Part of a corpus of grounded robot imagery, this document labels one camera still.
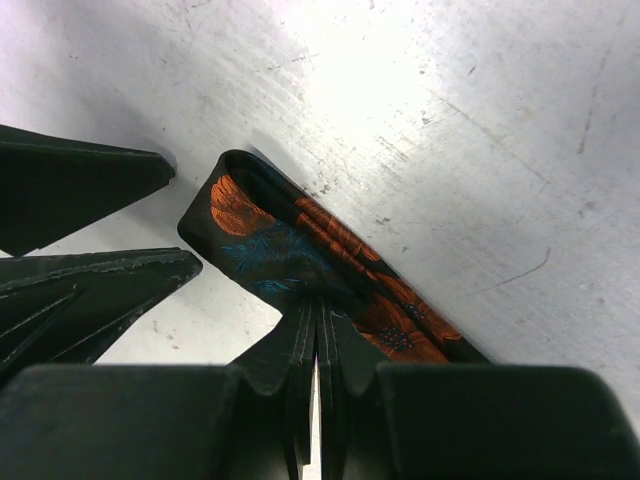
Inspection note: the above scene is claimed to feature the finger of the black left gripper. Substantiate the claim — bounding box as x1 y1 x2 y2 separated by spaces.
1 125 175 256
1 248 203 380

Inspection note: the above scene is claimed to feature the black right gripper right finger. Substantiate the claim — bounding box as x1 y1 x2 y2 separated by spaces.
316 302 393 479

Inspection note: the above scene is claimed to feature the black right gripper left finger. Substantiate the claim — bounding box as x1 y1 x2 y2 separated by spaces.
229 299 316 479

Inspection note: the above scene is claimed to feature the dark floral orange tie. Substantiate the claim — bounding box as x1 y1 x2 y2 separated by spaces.
177 149 487 363

